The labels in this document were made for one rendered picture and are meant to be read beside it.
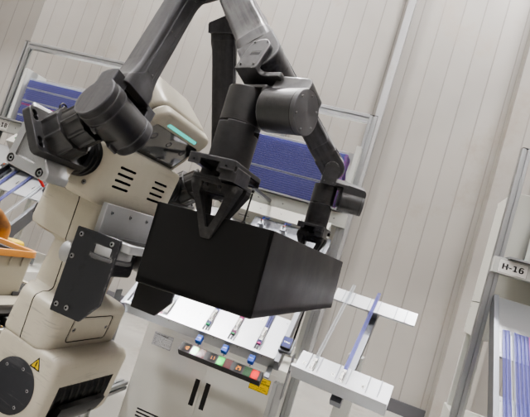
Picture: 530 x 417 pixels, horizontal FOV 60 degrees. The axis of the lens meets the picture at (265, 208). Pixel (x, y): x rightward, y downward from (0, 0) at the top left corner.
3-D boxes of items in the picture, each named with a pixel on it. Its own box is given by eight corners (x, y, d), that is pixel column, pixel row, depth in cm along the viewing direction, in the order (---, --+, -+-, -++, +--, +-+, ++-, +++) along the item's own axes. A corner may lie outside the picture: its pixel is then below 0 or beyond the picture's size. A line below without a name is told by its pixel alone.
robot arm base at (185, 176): (181, 183, 127) (158, 172, 116) (207, 171, 125) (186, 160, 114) (190, 212, 124) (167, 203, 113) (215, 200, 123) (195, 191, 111)
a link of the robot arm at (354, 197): (327, 155, 117) (326, 160, 108) (372, 166, 116) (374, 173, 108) (314, 198, 120) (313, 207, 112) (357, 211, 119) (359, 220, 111)
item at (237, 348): (272, 369, 176) (273, 359, 171) (126, 312, 194) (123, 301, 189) (274, 366, 177) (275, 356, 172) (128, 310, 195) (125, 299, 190)
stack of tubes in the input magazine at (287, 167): (333, 208, 222) (349, 155, 224) (236, 180, 236) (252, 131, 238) (335, 211, 234) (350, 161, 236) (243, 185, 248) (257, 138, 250)
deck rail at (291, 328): (277, 371, 176) (278, 361, 172) (272, 369, 176) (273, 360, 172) (330, 248, 226) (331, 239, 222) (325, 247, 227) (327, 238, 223)
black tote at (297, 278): (264, 287, 115) (277, 244, 117) (331, 308, 110) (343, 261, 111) (133, 280, 62) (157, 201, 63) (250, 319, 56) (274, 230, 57)
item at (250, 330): (274, 362, 175) (274, 358, 173) (127, 306, 193) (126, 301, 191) (291, 324, 189) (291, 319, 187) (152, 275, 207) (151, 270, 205)
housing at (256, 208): (323, 254, 225) (326, 233, 215) (232, 226, 238) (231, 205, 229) (328, 243, 230) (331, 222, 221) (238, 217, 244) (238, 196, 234)
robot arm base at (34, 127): (72, 131, 87) (21, 107, 75) (108, 113, 85) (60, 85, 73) (81, 172, 84) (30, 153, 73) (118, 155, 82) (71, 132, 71)
